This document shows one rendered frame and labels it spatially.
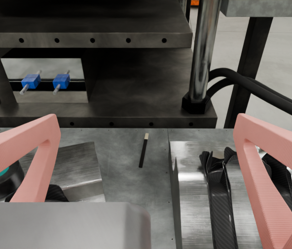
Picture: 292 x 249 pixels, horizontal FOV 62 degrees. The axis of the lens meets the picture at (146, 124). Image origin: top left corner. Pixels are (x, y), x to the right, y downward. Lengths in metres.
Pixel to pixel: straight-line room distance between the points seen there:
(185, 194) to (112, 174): 0.25
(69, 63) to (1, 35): 0.22
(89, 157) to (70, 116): 0.38
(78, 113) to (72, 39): 0.25
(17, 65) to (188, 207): 0.74
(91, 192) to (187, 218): 0.19
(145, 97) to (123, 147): 0.31
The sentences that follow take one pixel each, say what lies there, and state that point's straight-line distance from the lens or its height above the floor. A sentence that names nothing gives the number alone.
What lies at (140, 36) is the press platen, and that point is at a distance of 0.83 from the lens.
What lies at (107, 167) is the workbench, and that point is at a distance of 0.66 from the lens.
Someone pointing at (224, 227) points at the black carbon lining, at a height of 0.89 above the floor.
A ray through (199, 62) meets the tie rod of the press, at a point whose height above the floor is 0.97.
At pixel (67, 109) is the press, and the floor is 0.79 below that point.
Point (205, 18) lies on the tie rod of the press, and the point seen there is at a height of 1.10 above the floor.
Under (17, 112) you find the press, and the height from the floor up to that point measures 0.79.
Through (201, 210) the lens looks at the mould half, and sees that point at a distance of 0.45.
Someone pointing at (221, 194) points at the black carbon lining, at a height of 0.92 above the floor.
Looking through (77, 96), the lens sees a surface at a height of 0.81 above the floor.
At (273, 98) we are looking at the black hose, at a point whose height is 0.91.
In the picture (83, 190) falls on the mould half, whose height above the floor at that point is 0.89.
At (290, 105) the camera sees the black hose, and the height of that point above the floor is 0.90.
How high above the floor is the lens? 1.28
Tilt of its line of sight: 37 degrees down
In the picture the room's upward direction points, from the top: straight up
